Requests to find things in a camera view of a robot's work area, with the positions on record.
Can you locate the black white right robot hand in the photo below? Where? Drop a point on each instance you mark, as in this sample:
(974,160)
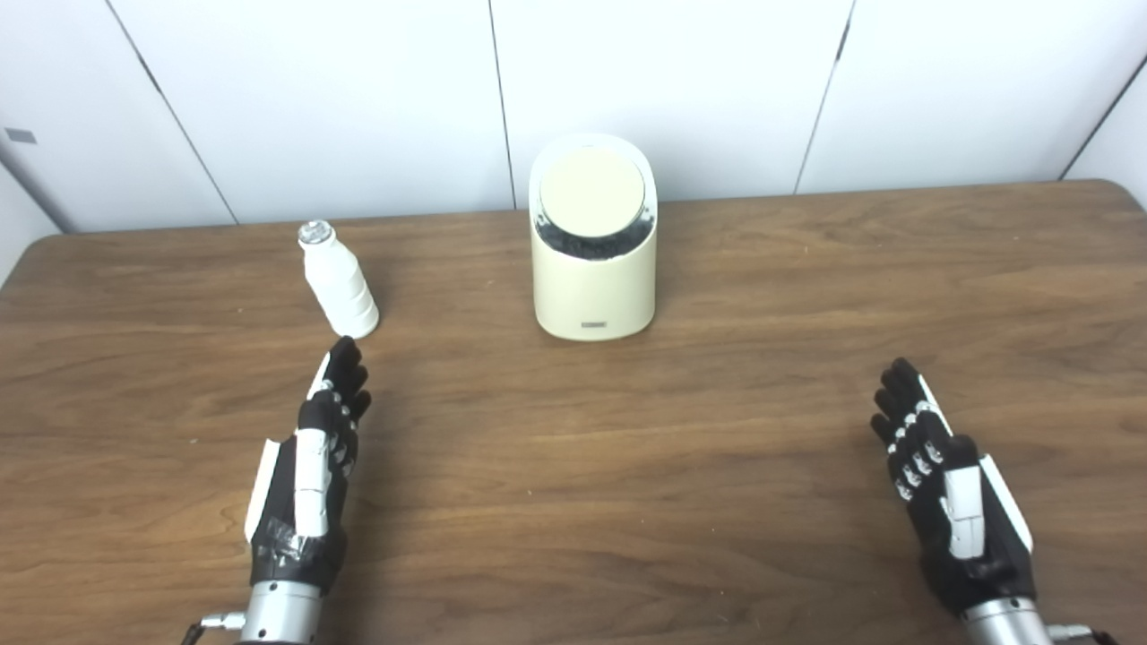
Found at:
(972,555)

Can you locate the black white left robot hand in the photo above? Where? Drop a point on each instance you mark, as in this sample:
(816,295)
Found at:
(296,537)

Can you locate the small white plastic bottle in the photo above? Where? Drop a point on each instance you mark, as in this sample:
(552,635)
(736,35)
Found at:
(345,291)

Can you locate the round cream bin lid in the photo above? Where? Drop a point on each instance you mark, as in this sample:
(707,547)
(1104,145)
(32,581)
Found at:
(591,193)

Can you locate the cream-colored bin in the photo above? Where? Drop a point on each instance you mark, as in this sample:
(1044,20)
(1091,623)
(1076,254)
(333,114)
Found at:
(591,296)

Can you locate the black bin liner bag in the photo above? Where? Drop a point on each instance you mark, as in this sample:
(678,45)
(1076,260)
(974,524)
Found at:
(591,246)

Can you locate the small grey wall label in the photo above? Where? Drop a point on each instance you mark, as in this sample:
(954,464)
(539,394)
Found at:
(20,136)

